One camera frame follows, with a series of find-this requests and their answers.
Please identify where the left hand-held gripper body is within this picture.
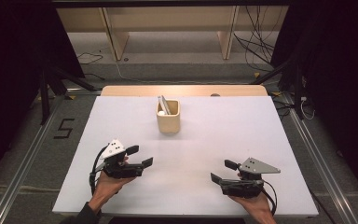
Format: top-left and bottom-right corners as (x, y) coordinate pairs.
(101, 138), (145, 179)

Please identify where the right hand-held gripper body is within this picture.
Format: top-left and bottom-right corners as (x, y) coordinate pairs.
(219, 157), (282, 199)

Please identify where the beige square pen holder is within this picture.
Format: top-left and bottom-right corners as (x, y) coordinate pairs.
(156, 99), (181, 134)

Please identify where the silver pen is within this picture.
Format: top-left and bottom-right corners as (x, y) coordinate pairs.
(161, 95), (172, 116)

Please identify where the person's right hand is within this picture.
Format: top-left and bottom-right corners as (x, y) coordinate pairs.
(229, 196), (273, 217)

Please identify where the person's left hand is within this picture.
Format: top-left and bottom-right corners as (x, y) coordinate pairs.
(89, 172), (136, 208)

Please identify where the white foam board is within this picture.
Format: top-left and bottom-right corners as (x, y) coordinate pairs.
(51, 95), (320, 217)

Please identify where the black metal stand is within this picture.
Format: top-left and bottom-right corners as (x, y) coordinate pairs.
(38, 66), (99, 125)
(250, 55), (306, 120)

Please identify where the black curtain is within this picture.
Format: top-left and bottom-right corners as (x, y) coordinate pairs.
(269, 0), (358, 206)
(0, 0), (85, 190)

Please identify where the right hand-held gripper cable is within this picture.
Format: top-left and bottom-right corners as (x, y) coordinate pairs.
(260, 180), (279, 217)

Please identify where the hand-held gripper cable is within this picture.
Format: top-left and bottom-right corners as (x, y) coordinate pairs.
(89, 146), (110, 195)
(260, 180), (279, 217)

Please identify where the left hand-held gripper cable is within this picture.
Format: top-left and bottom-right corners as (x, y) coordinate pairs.
(89, 146), (110, 195)

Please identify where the aluminium floor rail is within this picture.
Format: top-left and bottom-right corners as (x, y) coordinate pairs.
(0, 92), (63, 224)
(283, 92), (358, 224)

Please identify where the white plug with cable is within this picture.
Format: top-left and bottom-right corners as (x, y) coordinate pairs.
(299, 96), (316, 121)

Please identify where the thin black floor cable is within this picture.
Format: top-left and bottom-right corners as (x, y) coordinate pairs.
(76, 50), (104, 65)

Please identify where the hanging black cable bundle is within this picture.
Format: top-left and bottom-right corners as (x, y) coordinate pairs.
(233, 6), (276, 73)

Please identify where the light wooden desk frame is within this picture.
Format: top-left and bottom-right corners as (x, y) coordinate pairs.
(55, 6), (290, 62)

